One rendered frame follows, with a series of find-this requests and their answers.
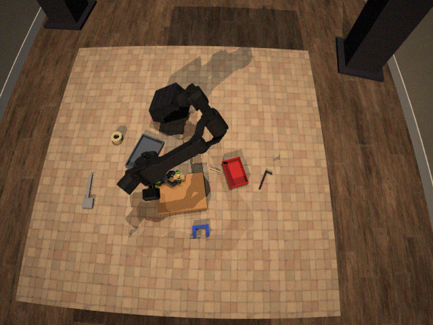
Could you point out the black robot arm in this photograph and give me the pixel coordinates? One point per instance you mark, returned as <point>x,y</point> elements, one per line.
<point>149,169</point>

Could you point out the tan ring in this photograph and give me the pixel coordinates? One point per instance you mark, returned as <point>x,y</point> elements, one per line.
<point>116,134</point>

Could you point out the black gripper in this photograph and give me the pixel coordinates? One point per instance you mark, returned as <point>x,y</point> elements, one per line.
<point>151,193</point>

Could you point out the blue c-shaped clamp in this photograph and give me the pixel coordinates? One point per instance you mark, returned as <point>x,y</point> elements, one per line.
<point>194,227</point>

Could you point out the red tray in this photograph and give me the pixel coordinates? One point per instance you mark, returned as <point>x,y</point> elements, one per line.
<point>235,173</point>

